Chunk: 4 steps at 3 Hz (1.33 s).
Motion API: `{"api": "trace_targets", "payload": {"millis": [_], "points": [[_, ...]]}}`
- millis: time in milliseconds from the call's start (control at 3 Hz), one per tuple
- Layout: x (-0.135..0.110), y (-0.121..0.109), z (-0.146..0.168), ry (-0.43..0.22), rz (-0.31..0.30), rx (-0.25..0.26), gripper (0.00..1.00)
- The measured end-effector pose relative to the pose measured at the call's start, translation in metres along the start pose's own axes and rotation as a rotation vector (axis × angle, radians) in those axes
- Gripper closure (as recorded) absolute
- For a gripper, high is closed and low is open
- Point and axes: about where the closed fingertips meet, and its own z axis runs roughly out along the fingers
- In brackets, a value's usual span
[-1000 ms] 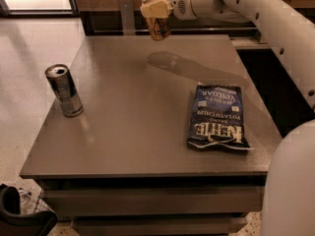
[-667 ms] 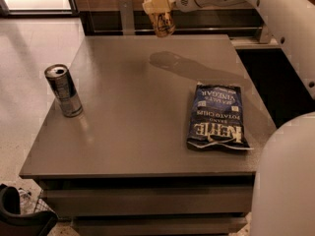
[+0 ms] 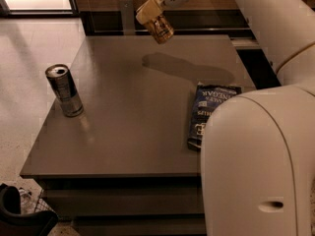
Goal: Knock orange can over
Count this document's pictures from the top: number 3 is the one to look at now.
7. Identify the orange soda can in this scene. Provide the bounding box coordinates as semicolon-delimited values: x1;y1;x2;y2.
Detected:
145;15;174;44

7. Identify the grey drawer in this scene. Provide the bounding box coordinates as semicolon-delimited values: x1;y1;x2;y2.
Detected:
72;214;207;236
44;187;204;217

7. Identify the lower grey drawer front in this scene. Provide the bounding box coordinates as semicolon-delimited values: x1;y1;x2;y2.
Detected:
72;214;207;236

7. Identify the silver blue energy drink can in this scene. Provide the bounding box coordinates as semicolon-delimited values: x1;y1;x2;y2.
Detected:
45;64;84;117

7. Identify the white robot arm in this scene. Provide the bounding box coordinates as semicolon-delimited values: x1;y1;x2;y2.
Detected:
201;0;315;236

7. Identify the black chair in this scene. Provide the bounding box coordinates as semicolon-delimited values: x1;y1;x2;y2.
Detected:
0;184;58;236

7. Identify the upper grey drawer front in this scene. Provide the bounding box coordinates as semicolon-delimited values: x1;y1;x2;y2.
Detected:
44;187;204;217

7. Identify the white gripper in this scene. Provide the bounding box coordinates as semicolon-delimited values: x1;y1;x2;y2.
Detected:
136;0;188;24

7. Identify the wire basket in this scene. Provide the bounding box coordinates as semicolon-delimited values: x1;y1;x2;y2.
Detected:
33;192;52;212

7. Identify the left metal wall bracket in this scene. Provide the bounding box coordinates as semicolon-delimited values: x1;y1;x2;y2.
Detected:
119;0;136;35

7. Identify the blue kettle chips bag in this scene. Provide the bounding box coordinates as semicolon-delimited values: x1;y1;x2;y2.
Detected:
187;83;242;151

